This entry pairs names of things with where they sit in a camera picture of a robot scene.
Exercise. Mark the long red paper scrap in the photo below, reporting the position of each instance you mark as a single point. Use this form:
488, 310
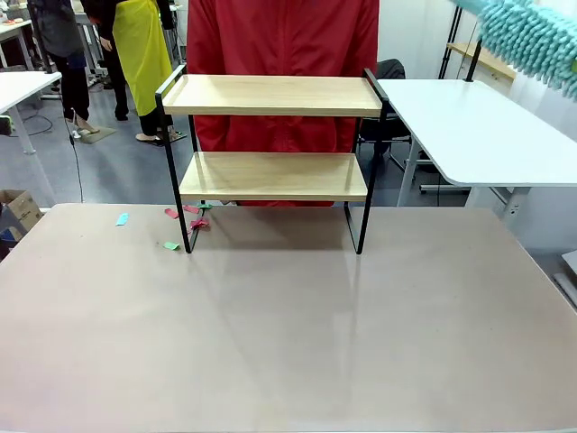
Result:
191, 209

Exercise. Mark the two-tier wooden shelf black frame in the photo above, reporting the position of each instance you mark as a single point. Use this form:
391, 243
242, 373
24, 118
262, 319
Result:
270, 101

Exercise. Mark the black stand pole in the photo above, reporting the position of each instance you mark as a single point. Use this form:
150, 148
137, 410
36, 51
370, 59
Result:
473, 63
451, 43

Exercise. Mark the black chair with jacket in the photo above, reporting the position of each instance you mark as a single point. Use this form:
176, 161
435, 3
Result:
387, 70

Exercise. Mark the small green paper scrap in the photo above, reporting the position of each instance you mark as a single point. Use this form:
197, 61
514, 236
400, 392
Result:
205, 206

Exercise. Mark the teal chenille duster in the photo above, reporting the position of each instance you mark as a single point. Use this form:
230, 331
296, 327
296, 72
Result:
527, 36

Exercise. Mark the blue paper scrap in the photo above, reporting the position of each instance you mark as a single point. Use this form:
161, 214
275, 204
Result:
122, 219

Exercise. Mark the long green paper scrap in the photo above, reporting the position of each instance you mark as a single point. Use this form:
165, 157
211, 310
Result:
171, 245

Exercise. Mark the brown cardboard box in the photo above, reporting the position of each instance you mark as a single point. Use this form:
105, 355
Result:
22, 207

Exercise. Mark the grey metal rail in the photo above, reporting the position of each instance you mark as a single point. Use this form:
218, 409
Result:
569, 288

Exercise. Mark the white table rounded corner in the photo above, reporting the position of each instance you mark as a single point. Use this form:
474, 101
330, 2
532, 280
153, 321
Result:
473, 126

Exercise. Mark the light wooden desk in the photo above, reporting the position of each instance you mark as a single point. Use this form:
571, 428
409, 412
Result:
491, 58

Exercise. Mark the person in dark clothes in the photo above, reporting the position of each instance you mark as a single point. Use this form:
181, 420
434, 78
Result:
63, 27

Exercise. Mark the person in yellow apron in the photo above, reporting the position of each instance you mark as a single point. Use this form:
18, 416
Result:
140, 54

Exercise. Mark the white background desk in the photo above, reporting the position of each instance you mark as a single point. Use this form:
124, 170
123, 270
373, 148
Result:
13, 28

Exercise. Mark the white table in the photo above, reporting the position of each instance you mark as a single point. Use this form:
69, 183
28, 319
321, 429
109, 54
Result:
27, 83

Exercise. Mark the person in red jacket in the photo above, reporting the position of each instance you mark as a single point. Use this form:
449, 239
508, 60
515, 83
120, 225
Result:
279, 36

